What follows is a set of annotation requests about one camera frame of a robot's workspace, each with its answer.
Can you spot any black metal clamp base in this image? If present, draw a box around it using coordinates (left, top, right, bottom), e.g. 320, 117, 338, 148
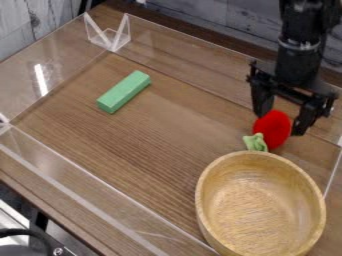
26, 230, 97, 256

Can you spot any clear acrylic enclosure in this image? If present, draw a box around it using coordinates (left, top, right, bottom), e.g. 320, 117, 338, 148
0, 11, 342, 256

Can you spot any black cable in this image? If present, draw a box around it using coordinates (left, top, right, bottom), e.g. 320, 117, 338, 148
0, 227, 46, 256

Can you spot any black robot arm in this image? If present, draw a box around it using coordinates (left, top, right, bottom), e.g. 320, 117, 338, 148
248, 0, 342, 136

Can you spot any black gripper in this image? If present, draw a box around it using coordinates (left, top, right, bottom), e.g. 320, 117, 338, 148
246, 59, 340, 136

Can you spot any red plush radish toy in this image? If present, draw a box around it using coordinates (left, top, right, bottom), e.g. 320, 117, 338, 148
244, 110, 292, 152

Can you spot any wooden bowl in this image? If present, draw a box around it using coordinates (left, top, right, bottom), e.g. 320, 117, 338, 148
195, 151, 326, 256

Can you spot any green rectangular block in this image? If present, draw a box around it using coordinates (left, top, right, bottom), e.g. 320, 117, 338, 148
97, 70, 151, 114

